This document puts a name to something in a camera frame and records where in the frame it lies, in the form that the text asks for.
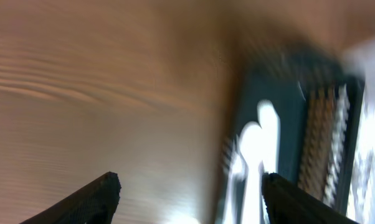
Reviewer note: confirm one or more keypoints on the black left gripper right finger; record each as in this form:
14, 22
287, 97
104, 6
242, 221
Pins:
287, 204

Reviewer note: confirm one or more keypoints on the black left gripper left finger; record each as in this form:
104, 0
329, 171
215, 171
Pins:
95, 203

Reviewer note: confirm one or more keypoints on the white plastic spoon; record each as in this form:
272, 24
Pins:
250, 142

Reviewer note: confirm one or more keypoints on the black perforated plastic basket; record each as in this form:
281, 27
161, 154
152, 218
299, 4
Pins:
319, 106

